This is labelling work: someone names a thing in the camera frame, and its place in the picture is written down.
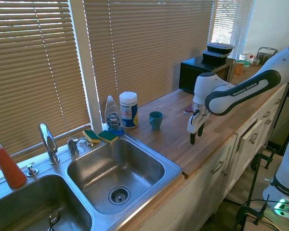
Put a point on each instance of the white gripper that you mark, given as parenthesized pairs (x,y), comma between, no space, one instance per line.
(193,124)

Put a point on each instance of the teal plastic cup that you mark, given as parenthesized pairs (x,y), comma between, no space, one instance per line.
(156,121)

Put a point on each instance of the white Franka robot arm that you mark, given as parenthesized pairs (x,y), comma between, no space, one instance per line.
(243,92)

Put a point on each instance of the stainless steel double sink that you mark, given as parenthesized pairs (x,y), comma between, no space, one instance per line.
(115,166)

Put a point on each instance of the metal sink drain strainer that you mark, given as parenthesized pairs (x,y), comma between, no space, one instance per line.
(119,195)

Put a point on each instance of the chrome sink knob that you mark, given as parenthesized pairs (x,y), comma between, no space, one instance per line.
(32,170)

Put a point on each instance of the black microwave oven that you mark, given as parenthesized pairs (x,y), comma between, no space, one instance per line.
(190,77)

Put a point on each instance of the white kitchen cabinets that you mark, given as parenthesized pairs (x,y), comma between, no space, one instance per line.
(207,192)

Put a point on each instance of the black C-clamp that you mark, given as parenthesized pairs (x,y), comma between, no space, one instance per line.
(246,210)
(265,157)

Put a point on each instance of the Lysol wipes canister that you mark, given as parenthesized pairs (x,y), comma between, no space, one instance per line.
(128,110)

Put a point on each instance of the orange plastic container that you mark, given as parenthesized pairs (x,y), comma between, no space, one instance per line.
(239,68)

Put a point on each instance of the black plastic food container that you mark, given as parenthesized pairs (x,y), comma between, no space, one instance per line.
(214,57)
(219,47)

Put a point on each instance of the clear Dawn dish soap bottle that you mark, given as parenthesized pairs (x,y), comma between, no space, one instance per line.
(113,118)

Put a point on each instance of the yellow green sponge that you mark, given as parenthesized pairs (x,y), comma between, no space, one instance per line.
(91,136)
(108,137)

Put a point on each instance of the black kitchen appliance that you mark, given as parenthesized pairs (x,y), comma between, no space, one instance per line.
(286,120)

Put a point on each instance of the clear container with green lid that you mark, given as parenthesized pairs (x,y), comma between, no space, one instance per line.
(246,57)

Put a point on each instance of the tan blinds behind counter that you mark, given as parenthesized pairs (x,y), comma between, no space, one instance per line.
(147,48)

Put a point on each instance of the narrow tan window blinds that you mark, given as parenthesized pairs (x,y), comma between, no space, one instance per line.
(231,21)

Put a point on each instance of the chrome side sprayer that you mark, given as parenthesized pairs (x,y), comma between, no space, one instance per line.
(73,146)

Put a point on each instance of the chrome kitchen faucet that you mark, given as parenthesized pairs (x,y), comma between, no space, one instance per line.
(49,144)

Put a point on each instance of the metal utensil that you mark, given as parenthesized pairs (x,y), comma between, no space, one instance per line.
(53,217)

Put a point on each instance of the orange spray bottle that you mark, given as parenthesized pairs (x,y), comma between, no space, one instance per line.
(10,170)

